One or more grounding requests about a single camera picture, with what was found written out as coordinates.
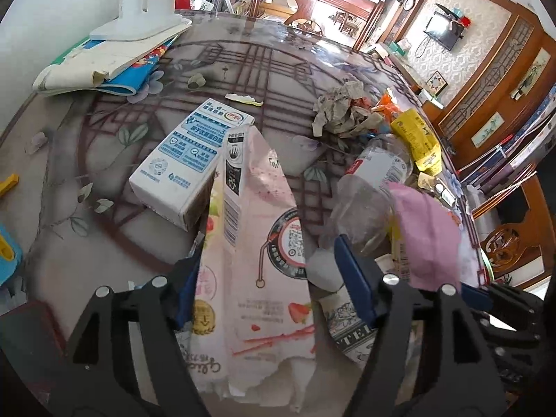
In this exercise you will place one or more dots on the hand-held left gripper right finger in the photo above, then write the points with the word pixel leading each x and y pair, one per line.
pixel 354 278

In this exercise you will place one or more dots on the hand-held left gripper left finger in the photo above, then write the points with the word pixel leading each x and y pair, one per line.
pixel 187 295

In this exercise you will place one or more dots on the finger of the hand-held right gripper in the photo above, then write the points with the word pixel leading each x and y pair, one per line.
pixel 475 297

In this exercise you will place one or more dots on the clear plastic bottle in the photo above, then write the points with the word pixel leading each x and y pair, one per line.
pixel 369 191

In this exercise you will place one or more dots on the pink drink carton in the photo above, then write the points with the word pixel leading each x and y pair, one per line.
pixel 260 208

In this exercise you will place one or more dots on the printed paper box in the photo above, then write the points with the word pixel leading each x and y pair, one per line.
pixel 347 325

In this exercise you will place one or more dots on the carved wooden chair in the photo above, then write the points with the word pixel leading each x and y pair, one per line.
pixel 512 247

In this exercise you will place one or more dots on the pink cloth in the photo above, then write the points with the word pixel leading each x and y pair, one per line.
pixel 428 230

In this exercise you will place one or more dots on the white blue milk carton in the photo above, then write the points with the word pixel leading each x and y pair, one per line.
pixel 182 156

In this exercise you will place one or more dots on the yellow snack packet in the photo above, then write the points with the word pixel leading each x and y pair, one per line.
pixel 417 137

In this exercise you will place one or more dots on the crumpled brown paper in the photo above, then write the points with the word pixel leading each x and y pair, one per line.
pixel 339 110

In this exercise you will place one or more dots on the orange snack wrapper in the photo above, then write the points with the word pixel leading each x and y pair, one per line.
pixel 384 104

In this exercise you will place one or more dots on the blue plastic toy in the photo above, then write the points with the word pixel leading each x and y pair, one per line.
pixel 8 256

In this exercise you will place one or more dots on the yellow paper scrap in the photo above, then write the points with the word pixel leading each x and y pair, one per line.
pixel 243 98

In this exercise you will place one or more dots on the wooden lattice screen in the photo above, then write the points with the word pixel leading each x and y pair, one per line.
pixel 499 91

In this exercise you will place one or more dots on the yellow plastic piece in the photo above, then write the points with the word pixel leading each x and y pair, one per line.
pixel 8 183

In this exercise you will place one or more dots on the framed patterned picture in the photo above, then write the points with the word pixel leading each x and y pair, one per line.
pixel 435 81

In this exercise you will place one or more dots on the small pale scrap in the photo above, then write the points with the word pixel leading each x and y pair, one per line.
pixel 37 142

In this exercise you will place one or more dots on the small crumpled wad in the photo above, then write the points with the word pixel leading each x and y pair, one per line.
pixel 196 81

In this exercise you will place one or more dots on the blue picture book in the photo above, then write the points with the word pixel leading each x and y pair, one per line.
pixel 130 76

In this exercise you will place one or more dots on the stack of books and papers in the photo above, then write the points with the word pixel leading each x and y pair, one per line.
pixel 87 67

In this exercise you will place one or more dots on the white desk lamp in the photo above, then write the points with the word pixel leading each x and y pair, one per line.
pixel 134 24

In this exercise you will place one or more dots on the white pen holder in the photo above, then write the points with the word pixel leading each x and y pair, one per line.
pixel 160 2

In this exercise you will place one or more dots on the wall television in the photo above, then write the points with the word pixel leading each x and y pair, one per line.
pixel 443 26

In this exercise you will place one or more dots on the round wall clock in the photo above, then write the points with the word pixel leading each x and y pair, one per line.
pixel 408 3

